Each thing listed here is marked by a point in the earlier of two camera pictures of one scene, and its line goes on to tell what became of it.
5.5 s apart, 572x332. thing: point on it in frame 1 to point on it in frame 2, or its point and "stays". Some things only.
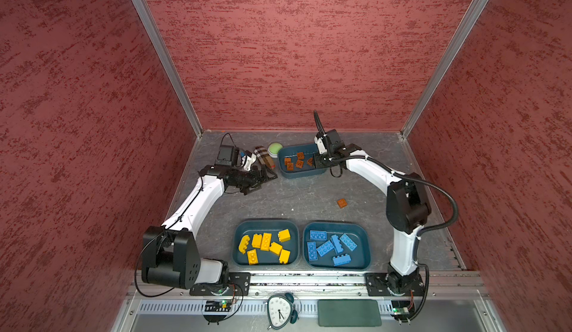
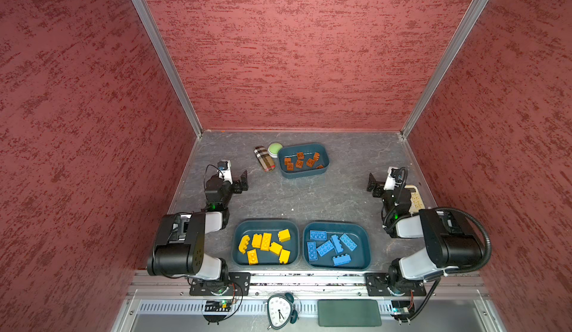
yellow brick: (257, 240) stays
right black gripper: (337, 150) to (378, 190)
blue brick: (325, 248) stays
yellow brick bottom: (284, 256) stays
